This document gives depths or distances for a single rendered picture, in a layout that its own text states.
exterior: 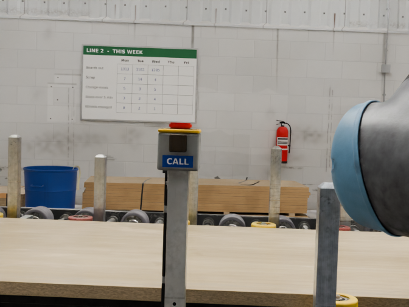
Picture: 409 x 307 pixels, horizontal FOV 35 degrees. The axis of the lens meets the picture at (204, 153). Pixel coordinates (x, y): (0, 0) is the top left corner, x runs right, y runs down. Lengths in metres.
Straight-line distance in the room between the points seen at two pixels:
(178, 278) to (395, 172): 0.68
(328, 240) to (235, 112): 7.13
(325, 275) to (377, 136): 0.63
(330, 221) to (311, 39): 7.35
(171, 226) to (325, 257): 0.27
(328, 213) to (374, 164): 0.60
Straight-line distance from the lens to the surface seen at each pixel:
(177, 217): 1.13
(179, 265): 1.14
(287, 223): 2.62
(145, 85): 8.18
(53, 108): 8.32
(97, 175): 2.26
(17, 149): 2.32
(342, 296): 1.32
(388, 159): 0.53
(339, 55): 8.50
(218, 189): 6.96
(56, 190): 6.57
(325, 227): 1.14
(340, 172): 0.57
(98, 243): 1.77
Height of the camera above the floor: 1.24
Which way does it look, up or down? 3 degrees down
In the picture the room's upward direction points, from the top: 2 degrees clockwise
